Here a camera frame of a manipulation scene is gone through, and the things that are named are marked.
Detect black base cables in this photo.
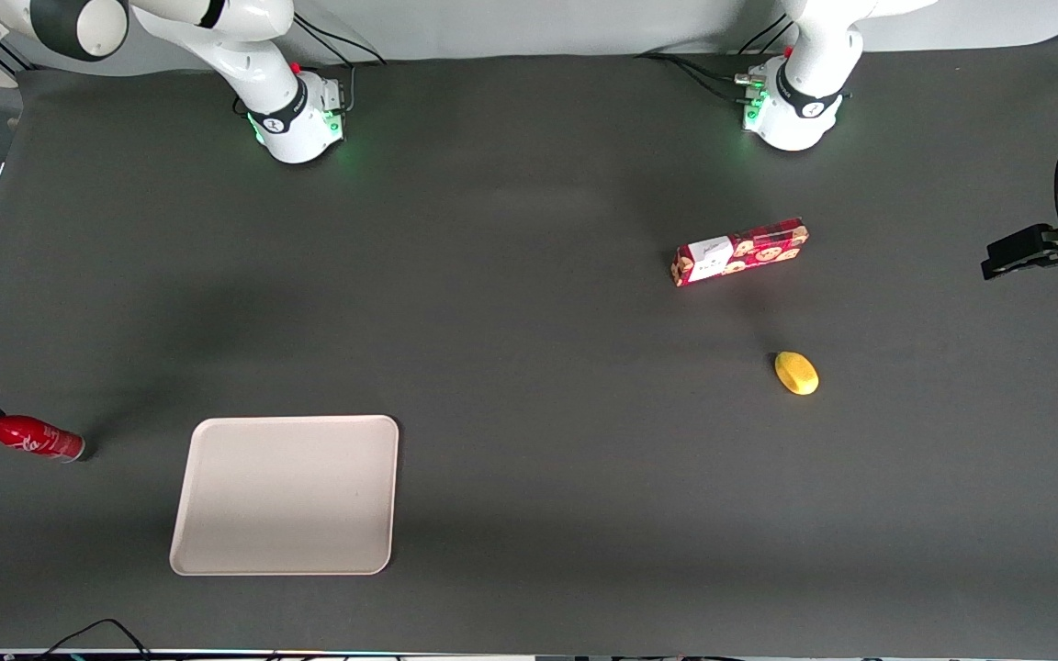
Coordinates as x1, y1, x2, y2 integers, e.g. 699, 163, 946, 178
288, 18, 389, 115
636, 13, 796, 104

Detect black cable at table edge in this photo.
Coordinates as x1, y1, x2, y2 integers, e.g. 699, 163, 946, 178
33, 619, 155, 661

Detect red cookie box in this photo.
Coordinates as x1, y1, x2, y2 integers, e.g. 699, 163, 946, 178
670, 217, 810, 288

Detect dark grey table mat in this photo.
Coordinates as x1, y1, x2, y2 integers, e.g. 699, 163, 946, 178
0, 32, 1058, 658

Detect black right base cables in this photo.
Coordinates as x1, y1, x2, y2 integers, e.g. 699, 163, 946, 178
288, 18, 389, 115

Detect yellow lemon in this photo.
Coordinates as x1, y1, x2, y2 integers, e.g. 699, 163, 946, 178
774, 351, 820, 397

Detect red coke bottle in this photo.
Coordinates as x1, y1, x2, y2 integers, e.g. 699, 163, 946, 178
0, 407, 87, 463

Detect beige plastic tray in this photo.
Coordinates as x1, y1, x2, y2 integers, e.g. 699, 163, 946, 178
169, 415, 400, 577

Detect black left base cables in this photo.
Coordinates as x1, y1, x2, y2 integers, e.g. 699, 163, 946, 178
636, 13, 796, 104

